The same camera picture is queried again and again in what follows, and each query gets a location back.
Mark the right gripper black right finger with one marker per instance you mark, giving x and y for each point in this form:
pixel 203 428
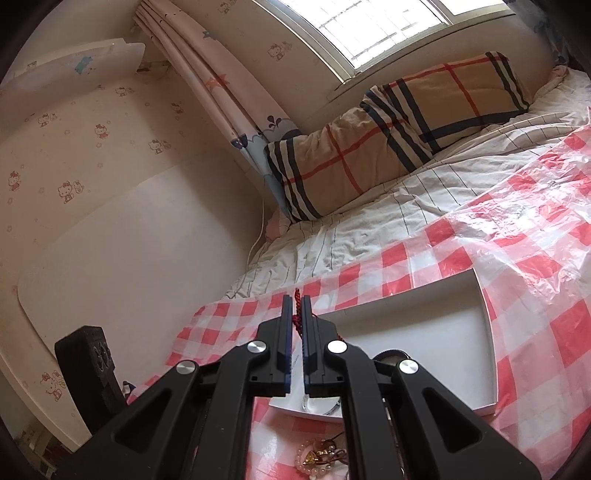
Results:
pixel 400 421

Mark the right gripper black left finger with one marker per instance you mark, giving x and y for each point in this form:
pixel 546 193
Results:
pixel 195 421

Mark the white shallow cardboard box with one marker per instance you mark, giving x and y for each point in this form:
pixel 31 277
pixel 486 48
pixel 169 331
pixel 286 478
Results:
pixel 443 325

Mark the white striped bed sheet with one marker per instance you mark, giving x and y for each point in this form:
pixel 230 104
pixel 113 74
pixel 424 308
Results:
pixel 397 210

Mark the pink cloth by pillow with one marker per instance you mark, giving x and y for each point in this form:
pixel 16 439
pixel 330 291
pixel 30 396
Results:
pixel 277 225

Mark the red white checkered plastic sheet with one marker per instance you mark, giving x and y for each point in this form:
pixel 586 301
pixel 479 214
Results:
pixel 494 300

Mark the left beige plaid pillow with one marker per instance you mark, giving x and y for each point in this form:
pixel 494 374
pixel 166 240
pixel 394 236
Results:
pixel 361 149

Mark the beige plaid pillow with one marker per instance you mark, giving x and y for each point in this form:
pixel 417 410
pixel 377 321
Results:
pixel 424 113
pixel 361 149

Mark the left pink cartoon curtain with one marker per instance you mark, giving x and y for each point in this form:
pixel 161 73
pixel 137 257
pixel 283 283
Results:
pixel 244 112

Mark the right beige plaid pillow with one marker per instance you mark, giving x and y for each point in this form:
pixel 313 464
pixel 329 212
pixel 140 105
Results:
pixel 424 113

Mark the white board on wall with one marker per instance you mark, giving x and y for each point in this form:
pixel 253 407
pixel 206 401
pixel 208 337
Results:
pixel 133 246

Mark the window with white frame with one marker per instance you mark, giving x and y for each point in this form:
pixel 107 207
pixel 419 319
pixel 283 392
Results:
pixel 353 37

